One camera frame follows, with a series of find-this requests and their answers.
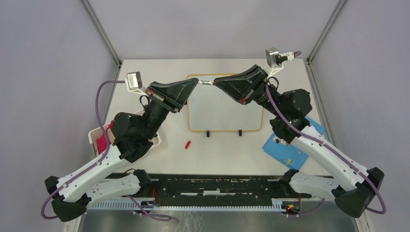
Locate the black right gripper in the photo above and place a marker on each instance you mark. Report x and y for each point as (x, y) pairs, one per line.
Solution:
(245, 86)

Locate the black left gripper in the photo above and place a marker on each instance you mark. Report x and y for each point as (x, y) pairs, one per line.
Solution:
(172, 96)

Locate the red capped whiteboard marker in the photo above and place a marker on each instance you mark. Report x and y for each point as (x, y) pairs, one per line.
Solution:
(203, 82)

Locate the red marker cap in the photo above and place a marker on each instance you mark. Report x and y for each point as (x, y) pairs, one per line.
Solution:
(187, 144)

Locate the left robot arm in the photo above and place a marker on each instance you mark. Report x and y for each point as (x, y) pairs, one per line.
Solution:
(71, 195)

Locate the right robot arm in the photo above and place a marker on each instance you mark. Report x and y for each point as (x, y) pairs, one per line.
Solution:
(351, 186)

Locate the yellow framed whiteboard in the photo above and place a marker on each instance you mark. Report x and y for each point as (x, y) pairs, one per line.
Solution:
(210, 109)

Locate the white plastic basket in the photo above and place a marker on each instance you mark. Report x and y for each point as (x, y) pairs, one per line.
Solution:
(96, 133)

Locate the blue cartoon print cloth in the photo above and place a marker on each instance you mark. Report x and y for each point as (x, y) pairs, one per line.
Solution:
(288, 155)

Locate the beige cloth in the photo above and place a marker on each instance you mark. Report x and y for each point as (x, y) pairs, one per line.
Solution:
(110, 135)

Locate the red cloth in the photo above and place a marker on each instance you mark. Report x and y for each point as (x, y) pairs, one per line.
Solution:
(101, 141)

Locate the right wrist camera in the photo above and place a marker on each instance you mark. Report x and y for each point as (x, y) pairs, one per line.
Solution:
(276, 60)

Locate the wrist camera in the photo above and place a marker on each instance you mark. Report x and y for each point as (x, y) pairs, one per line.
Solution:
(276, 60)
(134, 83)

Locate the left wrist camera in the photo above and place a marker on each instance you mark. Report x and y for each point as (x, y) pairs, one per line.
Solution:
(134, 83)

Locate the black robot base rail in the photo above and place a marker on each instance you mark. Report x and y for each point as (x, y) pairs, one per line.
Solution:
(217, 190)

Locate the left aluminium frame post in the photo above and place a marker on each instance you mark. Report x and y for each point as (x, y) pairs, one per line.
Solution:
(101, 31)

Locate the grey aluminium frame post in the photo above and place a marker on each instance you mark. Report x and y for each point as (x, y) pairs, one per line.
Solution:
(329, 24)

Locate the white slotted cable duct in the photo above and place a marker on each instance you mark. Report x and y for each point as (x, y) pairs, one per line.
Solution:
(130, 205)

